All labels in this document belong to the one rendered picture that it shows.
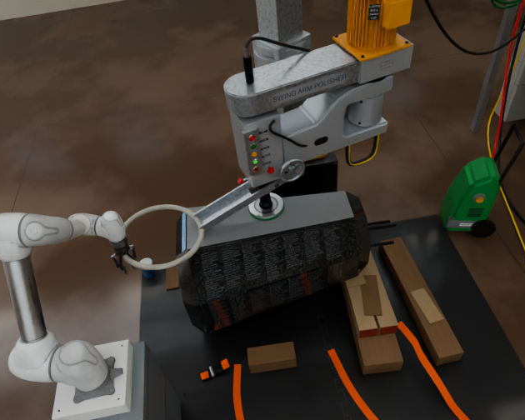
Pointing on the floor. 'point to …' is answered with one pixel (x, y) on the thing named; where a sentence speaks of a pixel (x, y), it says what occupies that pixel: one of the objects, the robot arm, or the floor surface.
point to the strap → (352, 385)
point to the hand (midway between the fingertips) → (127, 267)
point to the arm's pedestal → (149, 390)
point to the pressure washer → (476, 193)
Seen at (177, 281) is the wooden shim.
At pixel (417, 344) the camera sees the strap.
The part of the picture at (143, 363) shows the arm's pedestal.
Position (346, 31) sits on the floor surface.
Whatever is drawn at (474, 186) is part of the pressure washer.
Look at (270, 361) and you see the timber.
